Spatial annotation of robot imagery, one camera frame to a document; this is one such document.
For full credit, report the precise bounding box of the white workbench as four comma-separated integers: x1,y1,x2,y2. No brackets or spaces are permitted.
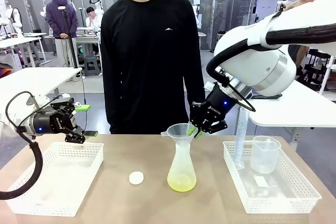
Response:
0,32,48,68

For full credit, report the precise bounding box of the clear plastic funnel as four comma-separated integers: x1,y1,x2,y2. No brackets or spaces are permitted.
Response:
160,123,201,145

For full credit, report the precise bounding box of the black tripod stand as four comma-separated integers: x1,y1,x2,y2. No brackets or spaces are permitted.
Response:
58,5,80,69

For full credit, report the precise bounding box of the small white robot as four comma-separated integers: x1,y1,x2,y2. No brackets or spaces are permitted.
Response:
4,4,25,38

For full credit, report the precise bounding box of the grey step stool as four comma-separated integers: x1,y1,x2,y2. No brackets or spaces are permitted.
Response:
83,55,102,77

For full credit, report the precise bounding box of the white perforated plastic basket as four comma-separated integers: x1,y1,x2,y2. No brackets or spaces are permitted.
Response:
222,140,322,215
5,141,104,217

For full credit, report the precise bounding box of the translucent conical flask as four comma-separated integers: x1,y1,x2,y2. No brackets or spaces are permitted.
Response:
166,140,197,193

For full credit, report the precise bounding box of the clear plastic beaker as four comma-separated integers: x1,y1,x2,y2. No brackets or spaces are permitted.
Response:
249,135,282,175

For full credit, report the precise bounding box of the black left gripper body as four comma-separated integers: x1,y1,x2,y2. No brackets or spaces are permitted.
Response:
28,106,78,137

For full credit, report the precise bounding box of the person's right forearm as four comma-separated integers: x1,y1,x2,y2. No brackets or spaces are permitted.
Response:
101,77,124,135

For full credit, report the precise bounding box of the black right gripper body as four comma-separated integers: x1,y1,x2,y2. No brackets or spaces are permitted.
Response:
201,82,239,122

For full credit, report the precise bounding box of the black left arm cable sleeve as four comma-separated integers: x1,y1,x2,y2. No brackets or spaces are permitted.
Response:
0,91,44,200

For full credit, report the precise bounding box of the person in black sweater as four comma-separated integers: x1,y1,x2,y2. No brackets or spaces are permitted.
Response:
100,0,207,135

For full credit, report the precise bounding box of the seated person in white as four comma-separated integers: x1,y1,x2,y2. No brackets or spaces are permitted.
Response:
85,6,103,29

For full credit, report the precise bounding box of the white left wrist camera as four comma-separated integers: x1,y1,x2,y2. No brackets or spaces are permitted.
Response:
26,94,50,109

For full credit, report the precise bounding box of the person's left forearm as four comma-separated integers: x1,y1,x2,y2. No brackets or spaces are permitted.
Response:
183,61,207,104

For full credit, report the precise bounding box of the white table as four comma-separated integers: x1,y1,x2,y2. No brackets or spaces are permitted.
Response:
0,67,83,104
248,79,336,128

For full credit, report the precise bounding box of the white round flask cap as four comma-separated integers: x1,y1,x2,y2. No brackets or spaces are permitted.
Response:
128,171,145,186

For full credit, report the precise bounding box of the person in purple hoodie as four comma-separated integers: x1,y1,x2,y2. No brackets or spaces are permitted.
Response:
45,0,79,68

